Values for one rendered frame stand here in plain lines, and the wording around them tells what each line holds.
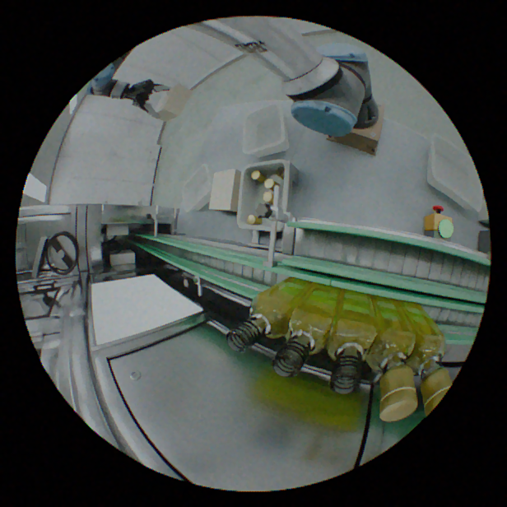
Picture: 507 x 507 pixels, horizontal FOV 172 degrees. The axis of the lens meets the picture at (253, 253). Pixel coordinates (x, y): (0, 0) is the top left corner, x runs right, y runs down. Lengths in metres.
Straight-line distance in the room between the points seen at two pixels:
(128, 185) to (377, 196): 3.88
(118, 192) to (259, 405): 3.81
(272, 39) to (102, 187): 3.72
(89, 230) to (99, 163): 3.04
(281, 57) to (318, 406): 0.49
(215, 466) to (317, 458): 0.12
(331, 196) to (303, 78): 0.36
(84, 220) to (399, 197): 1.30
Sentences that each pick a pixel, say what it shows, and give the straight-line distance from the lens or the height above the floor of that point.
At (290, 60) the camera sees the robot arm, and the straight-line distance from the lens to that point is 0.27.
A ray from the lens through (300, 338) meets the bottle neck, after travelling 0.17.
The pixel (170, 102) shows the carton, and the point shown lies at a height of 1.11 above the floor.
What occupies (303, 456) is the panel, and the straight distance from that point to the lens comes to 0.26.
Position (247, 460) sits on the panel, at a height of 1.22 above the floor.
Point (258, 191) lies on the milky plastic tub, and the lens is 0.59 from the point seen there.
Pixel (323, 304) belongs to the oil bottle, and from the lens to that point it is 0.23.
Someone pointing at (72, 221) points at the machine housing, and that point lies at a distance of 1.01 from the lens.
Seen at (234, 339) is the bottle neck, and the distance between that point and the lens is 0.19.
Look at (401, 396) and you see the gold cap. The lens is 0.16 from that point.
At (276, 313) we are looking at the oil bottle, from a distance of 0.20.
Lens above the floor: 1.24
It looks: 55 degrees down
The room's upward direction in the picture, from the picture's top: 98 degrees counter-clockwise
